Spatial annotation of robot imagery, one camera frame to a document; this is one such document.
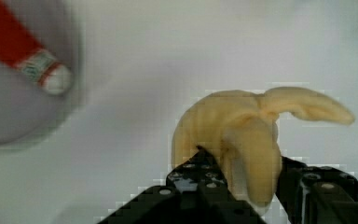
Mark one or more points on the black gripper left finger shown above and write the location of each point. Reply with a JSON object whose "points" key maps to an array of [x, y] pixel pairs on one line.
{"points": [[195, 193]]}

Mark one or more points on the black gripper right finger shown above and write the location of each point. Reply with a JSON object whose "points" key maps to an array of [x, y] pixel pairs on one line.
{"points": [[317, 195]]}

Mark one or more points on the yellow peeled plush banana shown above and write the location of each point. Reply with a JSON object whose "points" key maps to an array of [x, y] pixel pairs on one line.
{"points": [[239, 129]]}

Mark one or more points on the grey round plate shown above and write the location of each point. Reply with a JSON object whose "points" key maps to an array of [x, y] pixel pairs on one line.
{"points": [[25, 110]]}

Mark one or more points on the red plush ketchup bottle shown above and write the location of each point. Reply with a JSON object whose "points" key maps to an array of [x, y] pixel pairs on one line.
{"points": [[21, 51]]}

